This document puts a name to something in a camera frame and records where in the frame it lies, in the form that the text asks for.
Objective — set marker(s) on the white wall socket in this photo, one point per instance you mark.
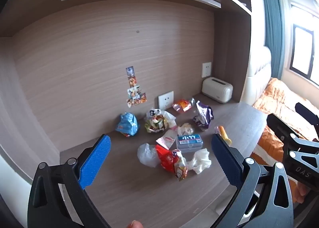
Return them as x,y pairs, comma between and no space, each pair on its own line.
206,69
166,100

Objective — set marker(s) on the white tissue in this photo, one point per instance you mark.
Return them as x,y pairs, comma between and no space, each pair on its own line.
200,160

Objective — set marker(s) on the cream tissue box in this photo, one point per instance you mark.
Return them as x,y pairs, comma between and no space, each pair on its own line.
216,89

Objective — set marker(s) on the pink and white wrapper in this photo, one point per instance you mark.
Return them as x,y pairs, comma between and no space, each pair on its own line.
166,140

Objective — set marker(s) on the red snack bag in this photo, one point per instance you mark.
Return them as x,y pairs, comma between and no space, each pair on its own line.
170,162

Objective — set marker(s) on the blue snack bag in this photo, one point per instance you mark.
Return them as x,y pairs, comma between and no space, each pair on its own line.
127,124

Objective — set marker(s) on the red cartoon sticker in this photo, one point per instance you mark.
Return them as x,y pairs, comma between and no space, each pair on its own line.
143,98

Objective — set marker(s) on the orange cartoon sticker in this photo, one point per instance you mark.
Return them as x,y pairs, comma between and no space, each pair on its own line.
132,81

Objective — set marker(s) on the person's right hand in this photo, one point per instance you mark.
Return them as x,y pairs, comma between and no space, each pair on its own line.
302,192

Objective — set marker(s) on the clear plastic bag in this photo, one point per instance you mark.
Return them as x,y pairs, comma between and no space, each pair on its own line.
147,155

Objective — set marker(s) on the large pale cartoon sticker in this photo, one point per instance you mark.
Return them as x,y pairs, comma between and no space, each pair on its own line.
134,91

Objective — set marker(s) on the multicolour cartoon sticker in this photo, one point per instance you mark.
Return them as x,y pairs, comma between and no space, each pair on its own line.
132,101

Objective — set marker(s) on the green and white snack bag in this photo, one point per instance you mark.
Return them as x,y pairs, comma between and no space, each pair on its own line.
157,122

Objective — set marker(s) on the person's left hand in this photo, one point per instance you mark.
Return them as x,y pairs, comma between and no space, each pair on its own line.
134,224

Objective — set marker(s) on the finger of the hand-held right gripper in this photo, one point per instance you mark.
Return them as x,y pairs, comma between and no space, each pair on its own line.
281,129
307,114

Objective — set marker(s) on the beige tissue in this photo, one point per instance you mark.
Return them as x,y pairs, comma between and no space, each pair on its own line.
185,128

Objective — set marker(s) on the teal curtain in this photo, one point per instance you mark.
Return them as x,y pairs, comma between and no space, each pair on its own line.
273,31

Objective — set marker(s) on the blue cartoon sticker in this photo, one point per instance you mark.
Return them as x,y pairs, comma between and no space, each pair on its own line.
129,71

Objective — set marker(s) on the clear plastic box blue label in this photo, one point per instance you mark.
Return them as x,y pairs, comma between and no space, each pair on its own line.
189,142

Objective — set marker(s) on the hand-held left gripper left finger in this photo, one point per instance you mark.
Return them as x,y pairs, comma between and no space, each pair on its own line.
96,160

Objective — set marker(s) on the cream padded headboard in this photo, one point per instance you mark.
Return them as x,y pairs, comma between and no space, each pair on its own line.
259,73

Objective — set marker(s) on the orange snack wrapper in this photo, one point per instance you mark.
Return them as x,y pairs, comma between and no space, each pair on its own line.
182,105

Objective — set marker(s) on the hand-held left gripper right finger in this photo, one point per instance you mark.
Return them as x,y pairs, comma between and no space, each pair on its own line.
226,160

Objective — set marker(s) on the purple snack wrapper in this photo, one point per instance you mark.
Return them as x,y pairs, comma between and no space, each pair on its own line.
203,116

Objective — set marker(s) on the yellow and orange pen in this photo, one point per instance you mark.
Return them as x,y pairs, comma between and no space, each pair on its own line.
224,134

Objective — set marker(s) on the orange blanket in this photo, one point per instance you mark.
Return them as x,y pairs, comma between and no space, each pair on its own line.
276,98

